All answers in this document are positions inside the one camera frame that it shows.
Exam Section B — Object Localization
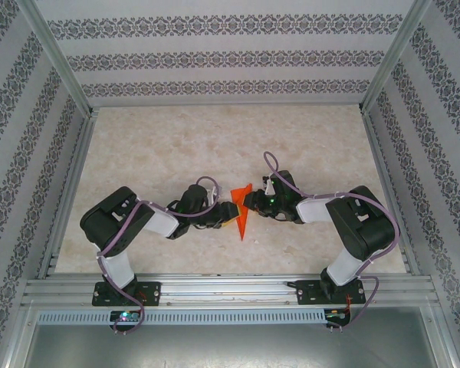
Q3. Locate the right controller board with LEDs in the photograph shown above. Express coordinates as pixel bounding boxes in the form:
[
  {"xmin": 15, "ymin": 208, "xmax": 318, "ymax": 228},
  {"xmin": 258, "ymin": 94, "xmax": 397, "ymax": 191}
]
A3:
[{"xmin": 325, "ymin": 308, "xmax": 352, "ymax": 325}]

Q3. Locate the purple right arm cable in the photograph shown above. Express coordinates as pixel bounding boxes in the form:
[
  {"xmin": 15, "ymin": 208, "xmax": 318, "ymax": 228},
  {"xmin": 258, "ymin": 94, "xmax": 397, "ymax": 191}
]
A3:
[{"xmin": 262, "ymin": 151, "xmax": 403, "ymax": 330}]

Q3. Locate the left controller board with LEDs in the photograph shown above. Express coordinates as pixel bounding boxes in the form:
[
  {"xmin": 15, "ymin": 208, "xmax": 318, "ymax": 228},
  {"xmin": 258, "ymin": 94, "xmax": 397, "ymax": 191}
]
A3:
[{"xmin": 110, "ymin": 310, "xmax": 141, "ymax": 325}]

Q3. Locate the orange paper sheet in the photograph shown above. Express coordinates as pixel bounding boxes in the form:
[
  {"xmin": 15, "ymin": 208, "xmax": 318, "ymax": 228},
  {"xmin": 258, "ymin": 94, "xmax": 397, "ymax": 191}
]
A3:
[{"xmin": 229, "ymin": 183, "xmax": 253, "ymax": 242}]

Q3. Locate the aluminium mounting rail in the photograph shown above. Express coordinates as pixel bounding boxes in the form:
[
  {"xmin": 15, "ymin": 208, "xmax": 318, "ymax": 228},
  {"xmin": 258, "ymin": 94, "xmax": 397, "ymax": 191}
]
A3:
[{"xmin": 21, "ymin": 272, "xmax": 440, "ymax": 307}]

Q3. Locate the aluminium side rail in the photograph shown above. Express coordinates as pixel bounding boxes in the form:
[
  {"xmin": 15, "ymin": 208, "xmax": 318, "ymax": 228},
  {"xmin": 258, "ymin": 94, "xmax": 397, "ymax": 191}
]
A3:
[
  {"xmin": 36, "ymin": 108, "xmax": 100, "ymax": 280},
  {"xmin": 362, "ymin": 109, "xmax": 421, "ymax": 277}
]

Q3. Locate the controller board with leds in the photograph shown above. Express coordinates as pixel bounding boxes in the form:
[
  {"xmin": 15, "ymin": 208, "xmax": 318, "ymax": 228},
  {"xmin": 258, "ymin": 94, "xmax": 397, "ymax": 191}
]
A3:
[
  {"xmin": 325, "ymin": 308, "xmax": 352, "ymax": 325},
  {"xmin": 110, "ymin": 310, "xmax": 141, "ymax": 325}
]

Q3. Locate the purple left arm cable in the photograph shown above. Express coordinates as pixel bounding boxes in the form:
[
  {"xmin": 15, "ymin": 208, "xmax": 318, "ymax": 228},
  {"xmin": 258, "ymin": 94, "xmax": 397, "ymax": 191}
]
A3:
[{"xmin": 97, "ymin": 175, "xmax": 222, "ymax": 334}]

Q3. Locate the grey slotted cable duct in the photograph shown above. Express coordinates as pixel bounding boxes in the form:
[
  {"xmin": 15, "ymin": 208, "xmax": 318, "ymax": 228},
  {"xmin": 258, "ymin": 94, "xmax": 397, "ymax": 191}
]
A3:
[{"xmin": 36, "ymin": 309, "xmax": 327, "ymax": 326}]

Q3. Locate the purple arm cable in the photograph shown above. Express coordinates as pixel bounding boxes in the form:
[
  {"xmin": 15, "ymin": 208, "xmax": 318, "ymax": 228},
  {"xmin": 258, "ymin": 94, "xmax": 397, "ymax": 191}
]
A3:
[
  {"xmin": 97, "ymin": 175, "xmax": 222, "ymax": 334},
  {"xmin": 262, "ymin": 151, "xmax": 403, "ymax": 330}
]

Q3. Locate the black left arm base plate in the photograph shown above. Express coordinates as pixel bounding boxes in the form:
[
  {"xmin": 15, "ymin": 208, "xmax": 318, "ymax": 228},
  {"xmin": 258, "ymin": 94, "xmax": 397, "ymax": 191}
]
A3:
[{"xmin": 91, "ymin": 281, "xmax": 162, "ymax": 307}]

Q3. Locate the aluminium frame post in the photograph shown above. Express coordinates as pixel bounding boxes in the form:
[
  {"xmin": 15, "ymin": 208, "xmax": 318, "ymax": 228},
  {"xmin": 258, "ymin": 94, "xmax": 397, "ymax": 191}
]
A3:
[
  {"xmin": 358, "ymin": 0, "xmax": 434, "ymax": 114},
  {"xmin": 15, "ymin": 0, "xmax": 95, "ymax": 118}
]

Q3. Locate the aluminium frame bar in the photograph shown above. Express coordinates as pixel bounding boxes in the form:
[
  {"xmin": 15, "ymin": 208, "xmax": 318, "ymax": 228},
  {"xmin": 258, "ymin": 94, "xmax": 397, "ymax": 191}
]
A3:
[
  {"xmin": 421, "ymin": 304, "xmax": 460, "ymax": 368},
  {"xmin": 0, "ymin": 302, "xmax": 38, "ymax": 368}
]

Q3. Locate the grey metal panel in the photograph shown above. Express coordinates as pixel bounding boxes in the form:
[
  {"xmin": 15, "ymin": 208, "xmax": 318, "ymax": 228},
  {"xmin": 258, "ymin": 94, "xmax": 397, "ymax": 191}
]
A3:
[{"xmin": 22, "ymin": 306, "xmax": 452, "ymax": 368}]

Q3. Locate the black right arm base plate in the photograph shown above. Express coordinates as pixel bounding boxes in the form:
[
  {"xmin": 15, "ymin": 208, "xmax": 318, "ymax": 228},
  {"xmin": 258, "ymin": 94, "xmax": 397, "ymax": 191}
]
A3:
[{"xmin": 297, "ymin": 278, "xmax": 367, "ymax": 307}]

